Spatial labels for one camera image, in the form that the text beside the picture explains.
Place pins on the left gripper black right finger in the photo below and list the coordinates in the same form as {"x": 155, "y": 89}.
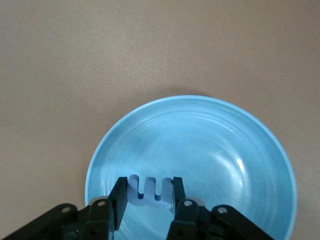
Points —
{"x": 190, "y": 220}

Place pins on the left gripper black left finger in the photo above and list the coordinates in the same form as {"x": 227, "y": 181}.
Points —
{"x": 105, "y": 217}

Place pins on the blue foam letter E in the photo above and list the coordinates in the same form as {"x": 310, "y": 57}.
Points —
{"x": 150, "y": 201}

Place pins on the blue plate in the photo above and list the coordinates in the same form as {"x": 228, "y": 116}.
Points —
{"x": 212, "y": 150}

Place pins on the brown table cover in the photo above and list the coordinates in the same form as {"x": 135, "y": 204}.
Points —
{"x": 75, "y": 62}

